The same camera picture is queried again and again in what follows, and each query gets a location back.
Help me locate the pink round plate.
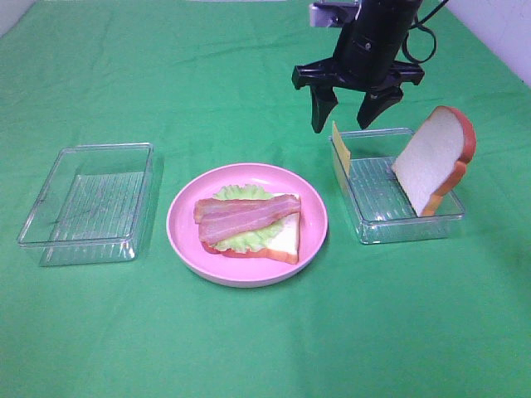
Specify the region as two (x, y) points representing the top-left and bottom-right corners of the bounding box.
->
(166, 163), (329, 288)

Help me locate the bacon strip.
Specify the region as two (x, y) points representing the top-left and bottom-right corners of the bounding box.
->
(193, 194), (301, 224)
(198, 204), (301, 245)

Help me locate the left clear plastic tray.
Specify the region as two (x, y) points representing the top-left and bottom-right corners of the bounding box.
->
(17, 143), (154, 266)

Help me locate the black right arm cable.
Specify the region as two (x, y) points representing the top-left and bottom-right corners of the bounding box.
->
(400, 0), (451, 64)

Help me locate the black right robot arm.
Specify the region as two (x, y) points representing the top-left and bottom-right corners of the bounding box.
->
(292, 0), (424, 133)

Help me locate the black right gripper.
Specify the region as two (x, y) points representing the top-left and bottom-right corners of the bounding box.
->
(292, 24), (425, 133)

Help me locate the right clear plastic tray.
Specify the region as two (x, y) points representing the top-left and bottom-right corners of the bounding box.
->
(339, 128), (465, 244)

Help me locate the yellow cheese slice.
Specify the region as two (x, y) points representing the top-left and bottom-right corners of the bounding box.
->
(331, 121), (351, 193)

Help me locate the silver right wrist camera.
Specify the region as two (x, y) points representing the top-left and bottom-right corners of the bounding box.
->
(309, 1), (360, 27)

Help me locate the clear plastic tray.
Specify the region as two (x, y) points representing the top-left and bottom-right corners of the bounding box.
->
(339, 128), (465, 244)
(17, 143), (154, 266)

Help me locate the green lettuce leaf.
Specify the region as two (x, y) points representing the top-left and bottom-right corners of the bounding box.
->
(212, 184), (284, 254)

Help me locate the bread slice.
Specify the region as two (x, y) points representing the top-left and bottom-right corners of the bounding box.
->
(199, 193), (302, 264)
(392, 105), (476, 216)

